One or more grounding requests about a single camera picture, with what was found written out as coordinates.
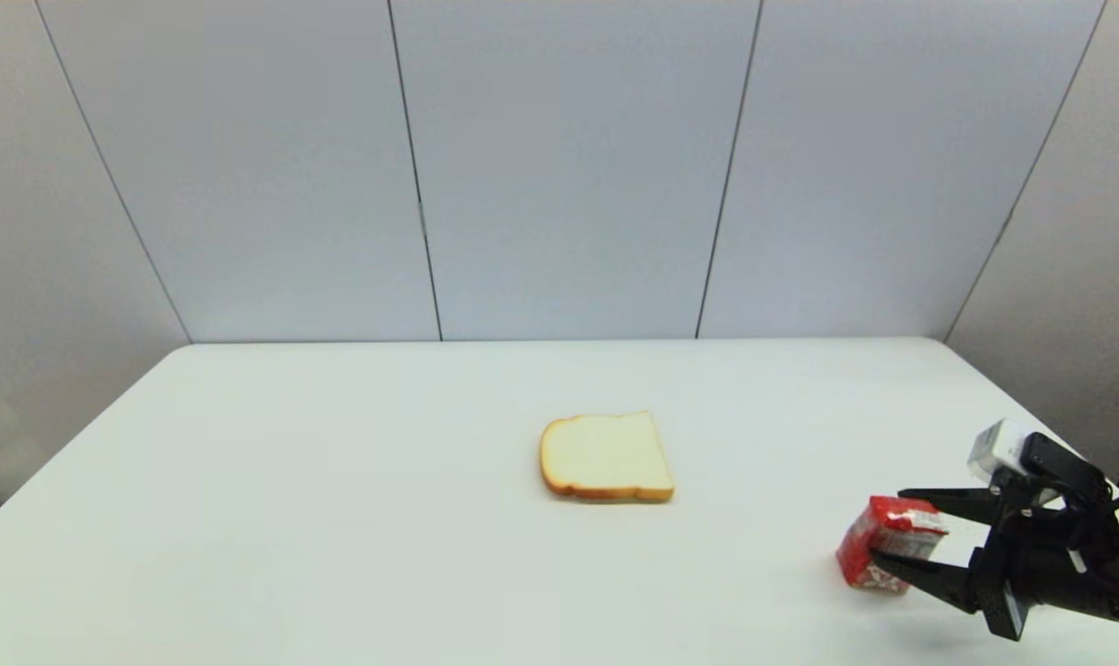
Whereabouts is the red milk carton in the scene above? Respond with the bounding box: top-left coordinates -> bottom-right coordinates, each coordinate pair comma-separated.
835,496 -> 949,593

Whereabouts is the white bread slice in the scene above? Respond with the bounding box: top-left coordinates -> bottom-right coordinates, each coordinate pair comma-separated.
539,412 -> 676,503

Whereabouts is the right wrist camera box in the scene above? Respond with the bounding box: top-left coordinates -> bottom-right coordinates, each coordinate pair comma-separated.
966,419 -> 1115,508

